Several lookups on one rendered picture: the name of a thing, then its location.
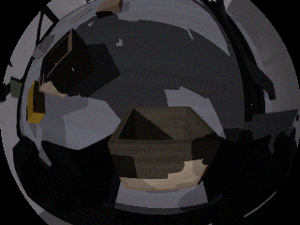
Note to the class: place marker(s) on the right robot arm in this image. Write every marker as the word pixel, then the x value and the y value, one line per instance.
pixel 7 91

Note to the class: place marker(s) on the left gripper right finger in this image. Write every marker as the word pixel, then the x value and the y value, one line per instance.
pixel 228 163

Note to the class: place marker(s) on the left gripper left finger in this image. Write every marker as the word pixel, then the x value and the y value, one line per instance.
pixel 93 164

